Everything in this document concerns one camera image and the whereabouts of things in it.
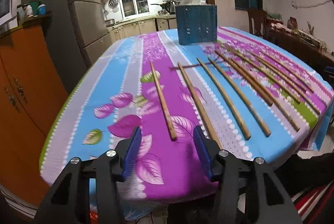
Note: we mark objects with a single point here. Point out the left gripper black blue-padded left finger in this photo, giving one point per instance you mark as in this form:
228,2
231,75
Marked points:
67,200

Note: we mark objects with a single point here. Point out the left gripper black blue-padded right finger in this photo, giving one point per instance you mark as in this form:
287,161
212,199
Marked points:
266,198

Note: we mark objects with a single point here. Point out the brown wooden chopstick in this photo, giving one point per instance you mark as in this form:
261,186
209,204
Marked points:
279,106
281,64
248,104
245,131
201,110
288,81
164,106
269,75
252,83

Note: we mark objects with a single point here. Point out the beige kitchen base cabinets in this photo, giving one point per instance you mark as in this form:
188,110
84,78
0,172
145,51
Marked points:
141,26

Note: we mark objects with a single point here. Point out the floral striped tablecloth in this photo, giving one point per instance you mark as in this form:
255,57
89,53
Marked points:
118,94

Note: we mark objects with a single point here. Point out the orange wooden cabinet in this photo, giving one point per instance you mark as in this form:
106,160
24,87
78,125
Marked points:
32,94

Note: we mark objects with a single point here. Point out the dark wooden side table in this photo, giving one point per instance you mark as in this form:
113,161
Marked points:
304,51

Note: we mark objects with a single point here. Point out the dark wooden chair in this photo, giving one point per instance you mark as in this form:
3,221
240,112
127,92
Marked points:
257,22

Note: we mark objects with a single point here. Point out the blue slotted utensil holder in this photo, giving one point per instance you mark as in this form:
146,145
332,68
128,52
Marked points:
196,24

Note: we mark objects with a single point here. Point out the steel electric kettle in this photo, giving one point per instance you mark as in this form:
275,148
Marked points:
170,6

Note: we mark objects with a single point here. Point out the silver refrigerator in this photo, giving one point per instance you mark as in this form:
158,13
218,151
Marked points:
76,37

